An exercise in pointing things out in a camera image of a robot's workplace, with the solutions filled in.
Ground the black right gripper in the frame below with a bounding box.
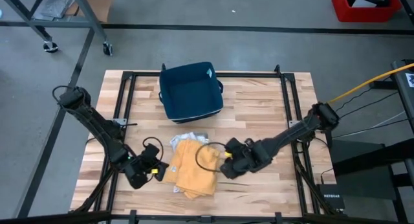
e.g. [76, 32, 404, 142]
[219, 138, 272, 180]

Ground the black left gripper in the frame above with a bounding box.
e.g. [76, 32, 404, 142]
[122, 157, 170, 190]

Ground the orange towel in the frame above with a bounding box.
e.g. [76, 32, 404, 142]
[162, 139, 228, 200]

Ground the white waffle towel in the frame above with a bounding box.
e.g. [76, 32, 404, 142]
[169, 131, 210, 153]

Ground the navy blue fabric basket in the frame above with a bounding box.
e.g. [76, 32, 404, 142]
[157, 61, 225, 124]

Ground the black Netgear router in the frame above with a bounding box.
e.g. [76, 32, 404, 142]
[316, 183, 346, 210]

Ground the black equipment stand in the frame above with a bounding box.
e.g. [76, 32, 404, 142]
[328, 138, 414, 224]

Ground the black caster wheel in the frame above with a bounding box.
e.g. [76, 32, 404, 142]
[102, 41, 114, 57]
[42, 40, 60, 54]

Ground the cardboard box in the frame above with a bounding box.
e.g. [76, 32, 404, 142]
[63, 0, 115, 23]

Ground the dark grey side table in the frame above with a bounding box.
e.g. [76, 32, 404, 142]
[390, 58, 414, 136]

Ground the red plastic bin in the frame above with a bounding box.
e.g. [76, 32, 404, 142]
[331, 0, 403, 23]

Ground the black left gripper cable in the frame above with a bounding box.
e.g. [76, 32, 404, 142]
[142, 137, 165, 173]

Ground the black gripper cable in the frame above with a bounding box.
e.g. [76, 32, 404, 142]
[195, 141, 229, 173]
[142, 137, 165, 173]

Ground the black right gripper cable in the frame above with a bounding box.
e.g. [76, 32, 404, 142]
[195, 141, 229, 173]

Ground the black aluminium table frame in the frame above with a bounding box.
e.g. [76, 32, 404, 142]
[0, 63, 402, 224]

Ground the black floor cable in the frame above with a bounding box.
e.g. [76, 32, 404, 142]
[338, 87, 399, 118]
[332, 118, 409, 139]

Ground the white floor cable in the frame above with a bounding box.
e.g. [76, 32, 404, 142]
[367, 111, 406, 130]

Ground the yellow cable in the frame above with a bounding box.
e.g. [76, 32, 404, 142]
[328, 62, 414, 104]

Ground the grey metal cart frame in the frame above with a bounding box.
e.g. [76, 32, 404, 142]
[0, 0, 114, 56]

